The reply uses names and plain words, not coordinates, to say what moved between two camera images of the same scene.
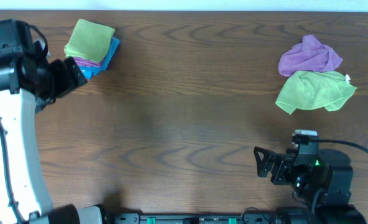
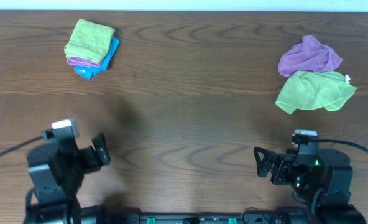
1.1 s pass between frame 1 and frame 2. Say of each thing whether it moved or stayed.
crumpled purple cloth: stayed
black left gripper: moved
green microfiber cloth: stayed
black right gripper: stayed
